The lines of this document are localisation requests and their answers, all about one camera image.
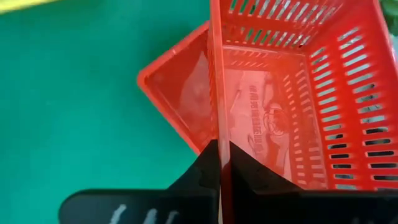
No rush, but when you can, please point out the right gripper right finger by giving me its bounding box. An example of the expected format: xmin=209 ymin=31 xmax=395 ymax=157
xmin=229 ymin=140 xmax=398 ymax=224

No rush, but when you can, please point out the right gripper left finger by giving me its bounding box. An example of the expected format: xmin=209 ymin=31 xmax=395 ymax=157
xmin=58 ymin=139 xmax=222 ymax=224

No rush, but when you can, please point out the red plastic basket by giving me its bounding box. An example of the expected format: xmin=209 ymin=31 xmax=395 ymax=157
xmin=207 ymin=0 xmax=398 ymax=224
xmin=136 ymin=21 xmax=218 ymax=156

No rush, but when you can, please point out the yellow plastic basket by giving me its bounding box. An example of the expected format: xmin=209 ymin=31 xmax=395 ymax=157
xmin=0 ymin=0 xmax=60 ymax=15

